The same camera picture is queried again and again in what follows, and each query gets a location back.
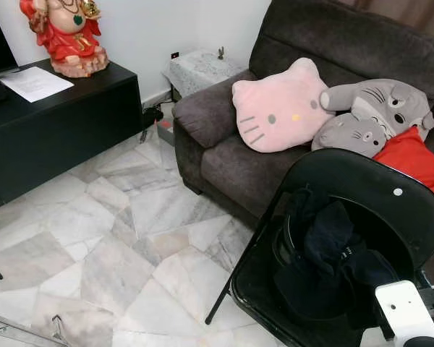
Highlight pink cat face pillow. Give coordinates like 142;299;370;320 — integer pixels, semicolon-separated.
231;58;336;154

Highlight red cushion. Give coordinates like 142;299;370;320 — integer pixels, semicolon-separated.
373;127;434;250

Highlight large grey Totoro plush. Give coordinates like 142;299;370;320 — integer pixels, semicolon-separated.
320;78;434;142

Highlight plain black garment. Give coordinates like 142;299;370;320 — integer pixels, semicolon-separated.
275;187;400;330

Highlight black TV console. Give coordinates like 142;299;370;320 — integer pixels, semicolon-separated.
0;59;143;214

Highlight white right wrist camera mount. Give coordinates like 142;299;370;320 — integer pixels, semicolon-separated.
375;280;434;347

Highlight white paper sheet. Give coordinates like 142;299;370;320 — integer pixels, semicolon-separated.
0;67;75;103

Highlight small grey Totoro plush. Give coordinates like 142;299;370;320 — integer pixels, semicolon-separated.
311;112;400;156

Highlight side table lace cloth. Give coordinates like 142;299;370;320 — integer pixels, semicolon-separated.
163;49;248;98

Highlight dark brown fabric sofa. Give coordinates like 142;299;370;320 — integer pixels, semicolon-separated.
172;0;434;290

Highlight red Buddha statue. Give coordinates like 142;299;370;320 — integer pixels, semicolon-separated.
18;0;109;78

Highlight black power adapter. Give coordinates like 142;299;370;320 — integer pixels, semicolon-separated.
141;105;166;142

